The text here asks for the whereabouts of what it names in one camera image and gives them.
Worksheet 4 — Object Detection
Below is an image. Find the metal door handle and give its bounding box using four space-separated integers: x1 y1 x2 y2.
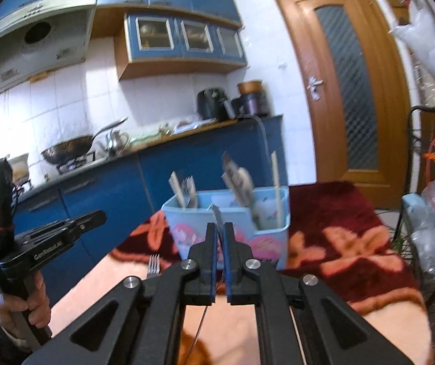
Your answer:
306 75 324 102

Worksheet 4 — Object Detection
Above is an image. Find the metal fork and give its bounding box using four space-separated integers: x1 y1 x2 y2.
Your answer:
181 176 199 209
147 254 161 278

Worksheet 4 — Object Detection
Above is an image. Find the gas stove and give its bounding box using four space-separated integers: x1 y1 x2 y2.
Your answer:
55 151 98 176

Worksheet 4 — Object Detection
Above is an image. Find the metal wok with long handle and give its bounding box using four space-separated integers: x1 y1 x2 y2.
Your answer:
40 117 129 166

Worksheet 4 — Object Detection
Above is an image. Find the blue glass-door wall cabinet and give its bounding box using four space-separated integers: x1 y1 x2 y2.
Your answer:
114 11 247 80

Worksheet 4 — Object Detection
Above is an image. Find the white hanging plastic bag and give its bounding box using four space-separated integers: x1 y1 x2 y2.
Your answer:
388 0 435 100

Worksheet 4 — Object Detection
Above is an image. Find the brown pot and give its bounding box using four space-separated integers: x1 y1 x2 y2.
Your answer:
237 80 264 96

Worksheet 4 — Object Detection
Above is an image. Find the metal kettle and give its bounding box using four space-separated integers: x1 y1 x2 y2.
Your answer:
105 129 131 157

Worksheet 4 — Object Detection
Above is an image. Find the metal spoon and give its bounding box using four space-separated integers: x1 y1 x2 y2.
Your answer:
236 167 257 229
221 152 241 185

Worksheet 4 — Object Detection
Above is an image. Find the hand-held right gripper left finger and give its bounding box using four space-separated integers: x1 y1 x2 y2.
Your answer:
23 222 216 365

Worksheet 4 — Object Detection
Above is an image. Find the black air fryer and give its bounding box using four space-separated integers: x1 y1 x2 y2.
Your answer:
196 88 229 122

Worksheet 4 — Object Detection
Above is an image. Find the blue lower kitchen cabinet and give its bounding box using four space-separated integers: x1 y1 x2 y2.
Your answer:
0 114 284 274

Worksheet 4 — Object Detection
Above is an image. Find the white power cable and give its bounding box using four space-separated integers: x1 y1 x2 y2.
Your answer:
238 114 276 183

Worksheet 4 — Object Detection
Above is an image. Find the person's left hand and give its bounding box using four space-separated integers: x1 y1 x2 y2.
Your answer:
0 273 53 337

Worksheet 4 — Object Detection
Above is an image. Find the dark rice cooker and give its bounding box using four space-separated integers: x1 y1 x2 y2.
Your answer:
232 92 271 118

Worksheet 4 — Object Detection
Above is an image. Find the black wire rack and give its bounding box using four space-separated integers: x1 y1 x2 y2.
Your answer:
392 103 435 350

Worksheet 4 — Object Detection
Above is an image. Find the range hood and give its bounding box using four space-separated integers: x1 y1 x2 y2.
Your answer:
0 0 98 94

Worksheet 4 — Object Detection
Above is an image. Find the blue utensil holder box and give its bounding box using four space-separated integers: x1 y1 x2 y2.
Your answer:
161 186 291 270

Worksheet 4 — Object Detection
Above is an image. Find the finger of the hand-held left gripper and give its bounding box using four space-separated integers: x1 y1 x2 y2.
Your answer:
63 210 107 237

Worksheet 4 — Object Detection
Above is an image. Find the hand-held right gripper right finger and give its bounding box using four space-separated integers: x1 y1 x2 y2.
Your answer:
224 222 416 365

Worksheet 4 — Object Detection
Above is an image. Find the red floral blanket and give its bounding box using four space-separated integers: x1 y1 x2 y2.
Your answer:
111 180 431 365

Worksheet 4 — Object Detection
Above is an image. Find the wooden door with glass pane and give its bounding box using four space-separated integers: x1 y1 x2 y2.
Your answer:
274 0 418 208

